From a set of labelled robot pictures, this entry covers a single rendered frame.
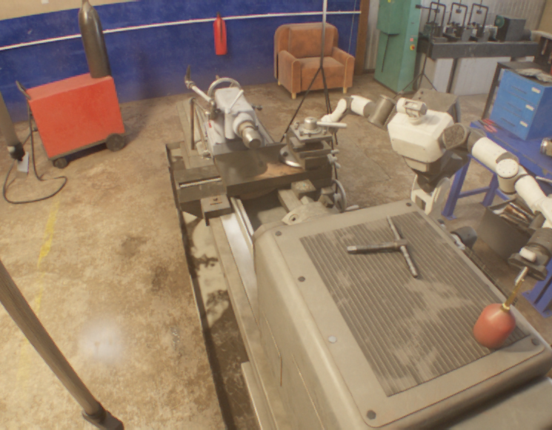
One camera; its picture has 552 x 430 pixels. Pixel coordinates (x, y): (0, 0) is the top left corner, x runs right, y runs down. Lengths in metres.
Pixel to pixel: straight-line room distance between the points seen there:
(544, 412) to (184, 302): 2.13
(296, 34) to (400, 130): 3.93
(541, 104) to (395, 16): 3.20
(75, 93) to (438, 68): 4.63
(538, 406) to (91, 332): 2.32
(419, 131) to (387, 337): 1.13
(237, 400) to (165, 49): 4.75
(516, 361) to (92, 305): 2.43
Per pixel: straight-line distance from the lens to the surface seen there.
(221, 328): 1.89
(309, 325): 0.75
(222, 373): 1.76
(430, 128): 1.71
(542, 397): 0.87
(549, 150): 2.82
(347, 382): 0.69
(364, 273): 0.85
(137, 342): 2.44
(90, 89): 4.20
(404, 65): 5.82
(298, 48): 5.60
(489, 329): 0.77
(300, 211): 1.20
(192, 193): 1.91
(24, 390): 2.56
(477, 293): 0.89
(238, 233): 1.69
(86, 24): 4.21
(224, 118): 2.03
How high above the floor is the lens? 1.94
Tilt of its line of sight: 38 degrees down
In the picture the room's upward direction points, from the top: straight up
